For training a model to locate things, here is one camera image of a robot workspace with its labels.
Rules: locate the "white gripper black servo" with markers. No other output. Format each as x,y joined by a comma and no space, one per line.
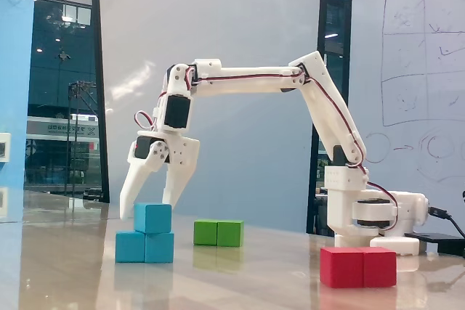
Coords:
182,152

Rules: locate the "small blue cube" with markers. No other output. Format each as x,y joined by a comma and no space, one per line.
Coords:
152,218

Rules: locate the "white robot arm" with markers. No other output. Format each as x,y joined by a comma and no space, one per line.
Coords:
254,81

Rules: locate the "long blue block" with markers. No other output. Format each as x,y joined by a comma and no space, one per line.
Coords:
145,248

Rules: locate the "long green block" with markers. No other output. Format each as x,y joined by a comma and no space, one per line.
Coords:
218,233

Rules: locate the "long red block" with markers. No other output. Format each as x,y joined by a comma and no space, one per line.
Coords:
357,268

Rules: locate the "dark metal scaffold tower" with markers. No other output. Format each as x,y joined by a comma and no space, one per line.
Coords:
78,86

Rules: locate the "black power box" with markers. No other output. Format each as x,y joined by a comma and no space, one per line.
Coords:
450,244

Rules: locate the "slim black window post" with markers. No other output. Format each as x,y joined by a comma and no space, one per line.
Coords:
99,70

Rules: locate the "white wall switch panel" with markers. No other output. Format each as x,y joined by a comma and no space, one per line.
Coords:
5,146

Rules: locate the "wide black window frame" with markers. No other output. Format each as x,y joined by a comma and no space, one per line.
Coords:
324,16

